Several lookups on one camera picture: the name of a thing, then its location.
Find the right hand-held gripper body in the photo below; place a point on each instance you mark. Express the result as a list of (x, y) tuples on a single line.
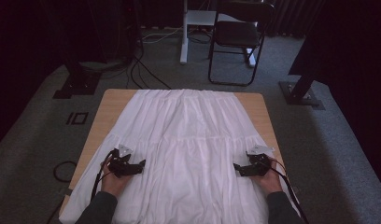
[(258, 163)]

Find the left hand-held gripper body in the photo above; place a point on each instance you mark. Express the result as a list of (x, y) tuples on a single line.
[(121, 165)]

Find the white skirt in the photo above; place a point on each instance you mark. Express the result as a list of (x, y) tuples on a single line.
[(185, 140)]

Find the person's left hand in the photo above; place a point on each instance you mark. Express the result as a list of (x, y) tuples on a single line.
[(112, 184)]

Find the person's right hand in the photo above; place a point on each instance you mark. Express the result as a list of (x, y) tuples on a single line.
[(269, 182)]

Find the grey tape piece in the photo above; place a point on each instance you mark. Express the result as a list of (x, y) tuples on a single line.
[(67, 191)]

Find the black slanted stand with base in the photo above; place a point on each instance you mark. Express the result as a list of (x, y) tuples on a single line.
[(299, 93)]

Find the black stand with square base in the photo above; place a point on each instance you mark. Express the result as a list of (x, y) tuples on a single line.
[(79, 85)]

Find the black folding chair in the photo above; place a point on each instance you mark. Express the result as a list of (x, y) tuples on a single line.
[(237, 34)]

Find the dark equipment rack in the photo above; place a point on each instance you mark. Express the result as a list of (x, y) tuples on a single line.
[(114, 31)]

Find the dark curtain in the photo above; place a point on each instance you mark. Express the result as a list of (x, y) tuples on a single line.
[(291, 17)]

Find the white desk frame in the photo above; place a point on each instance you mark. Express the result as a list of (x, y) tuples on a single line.
[(184, 46)]

